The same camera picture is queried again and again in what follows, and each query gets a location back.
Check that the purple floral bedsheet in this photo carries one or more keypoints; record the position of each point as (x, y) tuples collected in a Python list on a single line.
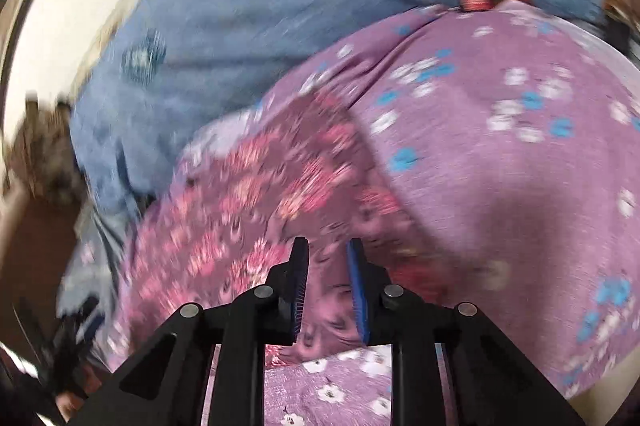
[(500, 186)]

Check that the grey striped sheet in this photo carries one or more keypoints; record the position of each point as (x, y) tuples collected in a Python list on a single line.
[(95, 256)]

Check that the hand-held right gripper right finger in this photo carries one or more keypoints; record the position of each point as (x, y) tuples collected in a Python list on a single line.
[(357, 291)]

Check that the blue plaid quilt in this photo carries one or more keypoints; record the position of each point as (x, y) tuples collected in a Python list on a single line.
[(250, 6)]

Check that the brown patterned cloth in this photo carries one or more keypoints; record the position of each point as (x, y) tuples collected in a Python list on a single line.
[(45, 156)]

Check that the maroon floral shirt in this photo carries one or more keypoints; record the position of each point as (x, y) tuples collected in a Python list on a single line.
[(225, 216)]

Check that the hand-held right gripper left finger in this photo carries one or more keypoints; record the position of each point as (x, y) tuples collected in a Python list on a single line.
[(300, 286)]

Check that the wooden bed headboard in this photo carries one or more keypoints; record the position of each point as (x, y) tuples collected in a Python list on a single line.
[(35, 246)]

